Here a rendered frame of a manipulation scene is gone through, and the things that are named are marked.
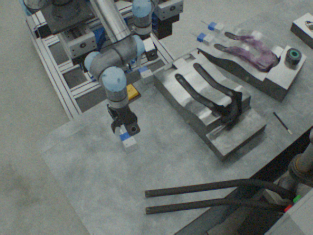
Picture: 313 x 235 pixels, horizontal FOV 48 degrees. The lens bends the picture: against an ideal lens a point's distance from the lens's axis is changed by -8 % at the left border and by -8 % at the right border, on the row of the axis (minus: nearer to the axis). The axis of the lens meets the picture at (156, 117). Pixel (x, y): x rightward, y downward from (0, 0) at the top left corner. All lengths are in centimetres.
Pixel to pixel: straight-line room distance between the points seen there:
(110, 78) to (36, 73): 187
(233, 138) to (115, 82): 61
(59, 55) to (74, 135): 123
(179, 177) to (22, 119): 157
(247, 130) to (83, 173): 73
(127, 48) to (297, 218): 83
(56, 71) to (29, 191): 87
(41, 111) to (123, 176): 137
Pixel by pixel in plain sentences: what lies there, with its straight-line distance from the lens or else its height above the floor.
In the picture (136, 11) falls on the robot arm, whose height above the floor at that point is 126.
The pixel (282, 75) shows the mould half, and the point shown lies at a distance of 179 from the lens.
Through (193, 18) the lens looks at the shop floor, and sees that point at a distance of 330.
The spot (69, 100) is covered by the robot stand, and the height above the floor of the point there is 23.
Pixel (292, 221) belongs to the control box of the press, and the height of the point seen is 146.
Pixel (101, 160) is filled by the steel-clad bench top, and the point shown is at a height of 80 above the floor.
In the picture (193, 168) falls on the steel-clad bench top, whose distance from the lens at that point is 159.
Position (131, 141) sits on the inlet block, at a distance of 159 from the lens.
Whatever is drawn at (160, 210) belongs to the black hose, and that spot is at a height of 84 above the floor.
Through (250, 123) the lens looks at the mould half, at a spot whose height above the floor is 86.
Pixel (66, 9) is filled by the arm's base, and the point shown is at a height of 110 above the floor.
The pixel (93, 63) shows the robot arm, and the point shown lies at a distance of 132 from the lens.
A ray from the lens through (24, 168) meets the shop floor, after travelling 264.
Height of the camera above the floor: 225
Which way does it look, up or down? 58 degrees down
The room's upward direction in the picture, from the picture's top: 2 degrees counter-clockwise
